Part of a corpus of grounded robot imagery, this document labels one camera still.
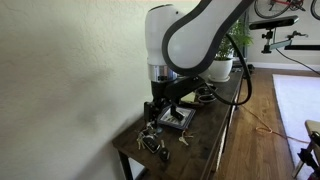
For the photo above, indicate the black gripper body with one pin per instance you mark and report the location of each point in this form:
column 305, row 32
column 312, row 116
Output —
column 165, row 93

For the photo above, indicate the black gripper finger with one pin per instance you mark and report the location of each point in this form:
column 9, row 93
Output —
column 151, row 112
column 176, row 111

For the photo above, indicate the key set with blue tag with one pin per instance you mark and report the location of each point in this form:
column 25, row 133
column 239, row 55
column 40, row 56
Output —
column 151, row 145

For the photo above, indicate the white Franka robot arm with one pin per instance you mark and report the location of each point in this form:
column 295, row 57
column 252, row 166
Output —
column 190, row 36

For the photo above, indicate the black floor object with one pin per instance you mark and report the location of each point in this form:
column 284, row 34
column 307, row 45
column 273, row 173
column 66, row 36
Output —
column 252, row 69

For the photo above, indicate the blue and white tray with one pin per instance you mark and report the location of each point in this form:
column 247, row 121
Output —
column 186, row 115

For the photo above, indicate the yellow sticky note pad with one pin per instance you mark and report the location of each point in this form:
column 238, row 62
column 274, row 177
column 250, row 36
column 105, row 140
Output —
column 189, row 97

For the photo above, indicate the dark blue bowl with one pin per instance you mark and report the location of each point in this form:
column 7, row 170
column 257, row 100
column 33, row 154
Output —
column 200, row 103

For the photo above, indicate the silver key bunch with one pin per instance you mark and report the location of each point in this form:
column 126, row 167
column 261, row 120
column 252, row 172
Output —
column 182, row 140

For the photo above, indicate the dark wooden console table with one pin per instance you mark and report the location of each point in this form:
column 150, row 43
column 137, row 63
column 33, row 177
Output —
column 206, row 140

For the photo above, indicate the single black car key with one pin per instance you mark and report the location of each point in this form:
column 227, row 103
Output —
column 164, row 155

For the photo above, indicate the white pot saucer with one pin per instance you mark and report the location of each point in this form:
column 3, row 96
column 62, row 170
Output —
column 220, row 80

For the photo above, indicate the white plant pot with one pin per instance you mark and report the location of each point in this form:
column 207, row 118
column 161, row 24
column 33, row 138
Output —
column 221, row 68

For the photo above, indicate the dark item stack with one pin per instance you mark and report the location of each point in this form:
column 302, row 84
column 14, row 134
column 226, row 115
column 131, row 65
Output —
column 237, row 63

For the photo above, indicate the white rug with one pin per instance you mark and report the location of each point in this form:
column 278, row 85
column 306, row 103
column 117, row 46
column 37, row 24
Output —
column 296, row 100

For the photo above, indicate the light wooden stool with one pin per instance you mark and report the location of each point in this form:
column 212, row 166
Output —
column 311, row 126

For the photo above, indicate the black folded stand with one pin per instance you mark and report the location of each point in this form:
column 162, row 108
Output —
column 308, row 156

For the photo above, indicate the red bicycle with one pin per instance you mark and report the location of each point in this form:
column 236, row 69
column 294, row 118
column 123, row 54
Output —
column 283, row 2

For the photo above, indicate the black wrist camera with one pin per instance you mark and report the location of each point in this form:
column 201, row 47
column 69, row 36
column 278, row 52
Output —
column 186, row 87

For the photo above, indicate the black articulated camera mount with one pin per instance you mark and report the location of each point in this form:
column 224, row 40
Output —
column 280, row 44

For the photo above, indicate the black stereo camera bar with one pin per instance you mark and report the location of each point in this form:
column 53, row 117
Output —
column 273, row 22

